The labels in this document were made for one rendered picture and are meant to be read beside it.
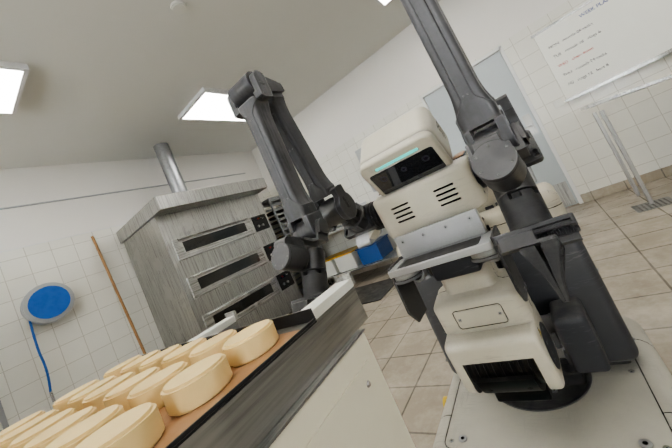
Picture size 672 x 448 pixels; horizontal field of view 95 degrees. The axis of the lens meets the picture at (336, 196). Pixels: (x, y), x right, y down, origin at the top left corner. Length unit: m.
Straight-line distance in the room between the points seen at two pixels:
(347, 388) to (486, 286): 0.57
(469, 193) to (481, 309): 0.29
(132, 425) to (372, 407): 0.26
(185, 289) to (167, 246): 0.50
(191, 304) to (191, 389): 3.52
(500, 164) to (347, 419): 0.35
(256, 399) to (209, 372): 0.07
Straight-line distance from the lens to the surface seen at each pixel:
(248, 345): 0.31
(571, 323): 1.00
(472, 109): 0.56
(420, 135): 0.74
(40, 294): 4.37
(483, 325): 0.92
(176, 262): 3.81
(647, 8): 4.62
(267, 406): 0.34
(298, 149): 0.82
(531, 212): 0.50
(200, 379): 0.28
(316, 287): 0.68
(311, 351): 0.38
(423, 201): 0.82
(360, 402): 0.42
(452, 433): 1.19
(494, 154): 0.46
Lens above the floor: 0.98
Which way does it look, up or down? 4 degrees up
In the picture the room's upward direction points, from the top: 25 degrees counter-clockwise
